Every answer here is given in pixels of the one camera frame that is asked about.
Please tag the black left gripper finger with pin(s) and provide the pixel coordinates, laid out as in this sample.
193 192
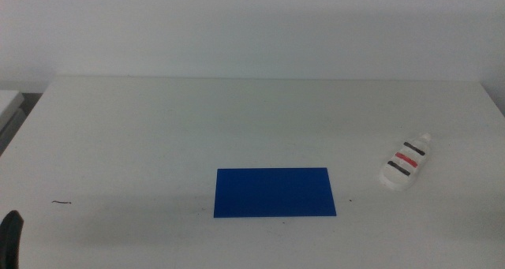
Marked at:
9 241

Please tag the blue rectangular mat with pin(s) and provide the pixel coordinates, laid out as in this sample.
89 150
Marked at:
274 192

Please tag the small dark thread piece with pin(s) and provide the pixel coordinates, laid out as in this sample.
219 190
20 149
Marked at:
61 202

